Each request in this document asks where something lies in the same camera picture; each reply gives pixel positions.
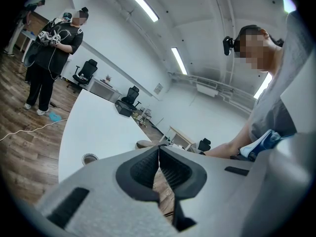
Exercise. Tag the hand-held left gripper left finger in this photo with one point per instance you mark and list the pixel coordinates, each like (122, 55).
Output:
(103, 196)

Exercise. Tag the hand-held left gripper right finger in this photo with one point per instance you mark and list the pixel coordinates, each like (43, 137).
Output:
(212, 194)

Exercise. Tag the tan oval pouch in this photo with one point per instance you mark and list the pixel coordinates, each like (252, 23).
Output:
(144, 144)

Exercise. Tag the person's right forearm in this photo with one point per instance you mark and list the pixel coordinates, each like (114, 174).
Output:
(229, 147)

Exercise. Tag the round grey table grommet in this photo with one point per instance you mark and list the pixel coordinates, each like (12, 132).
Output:
(89, 159)

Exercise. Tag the black office chair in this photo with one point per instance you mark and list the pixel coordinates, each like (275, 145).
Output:
(85, 73)
(204, 144)
(130, 96)

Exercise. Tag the white table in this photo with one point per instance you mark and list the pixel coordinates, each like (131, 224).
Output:
(98, 132)

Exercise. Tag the light wooden desk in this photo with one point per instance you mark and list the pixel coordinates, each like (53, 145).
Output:
(180, 134)

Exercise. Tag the pile of floor clutter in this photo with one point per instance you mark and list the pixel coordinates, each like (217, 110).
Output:
(142, 117)

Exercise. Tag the black box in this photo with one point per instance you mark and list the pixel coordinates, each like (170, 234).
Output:
(123, 108)

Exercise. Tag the blue cloth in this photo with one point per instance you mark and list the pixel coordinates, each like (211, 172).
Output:
(54, 117)

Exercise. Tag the person's grey t-shirt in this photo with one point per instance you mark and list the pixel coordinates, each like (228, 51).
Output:
(271, 112)

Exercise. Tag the white desk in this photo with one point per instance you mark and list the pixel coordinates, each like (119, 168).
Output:
(103, 90)

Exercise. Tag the long ceiling light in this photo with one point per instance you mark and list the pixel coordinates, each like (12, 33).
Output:
(179, 61)
(263, 85)
(142, 3)

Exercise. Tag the person's head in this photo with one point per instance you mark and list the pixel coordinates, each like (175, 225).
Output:
(256, 51)

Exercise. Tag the white blue chest mount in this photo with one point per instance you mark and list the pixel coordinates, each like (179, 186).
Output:
(261, 143)

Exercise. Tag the white wall air conditioner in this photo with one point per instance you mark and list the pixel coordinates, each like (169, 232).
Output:
(207, 90)

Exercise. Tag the white wall pipes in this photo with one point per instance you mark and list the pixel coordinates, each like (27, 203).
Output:
(222, 88)

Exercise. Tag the wall paper notice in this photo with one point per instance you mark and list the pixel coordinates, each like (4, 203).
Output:
(158, 89)

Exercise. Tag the black head-mounted camera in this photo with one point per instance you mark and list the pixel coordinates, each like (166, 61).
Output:
(227, 46)

